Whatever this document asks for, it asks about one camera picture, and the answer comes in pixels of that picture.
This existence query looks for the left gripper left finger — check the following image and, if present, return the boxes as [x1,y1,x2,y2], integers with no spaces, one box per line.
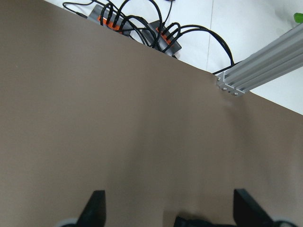
[76,190,106,227]

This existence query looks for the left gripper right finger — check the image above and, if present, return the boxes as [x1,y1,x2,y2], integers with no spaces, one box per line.
[233,189,274,227]

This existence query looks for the black t-shirt with logo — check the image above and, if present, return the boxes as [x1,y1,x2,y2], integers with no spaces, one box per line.
[174,216,235,227]

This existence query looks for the grey orange usb hub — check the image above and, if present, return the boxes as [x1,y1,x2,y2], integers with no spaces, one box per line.
[142,20,182,57]
[88,5,132,36]

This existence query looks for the green toy on table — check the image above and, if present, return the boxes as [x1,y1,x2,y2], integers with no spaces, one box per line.
[294,13,303,24]

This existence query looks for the aluminium frame post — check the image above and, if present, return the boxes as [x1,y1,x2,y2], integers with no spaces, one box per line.
[216,24,303,96]

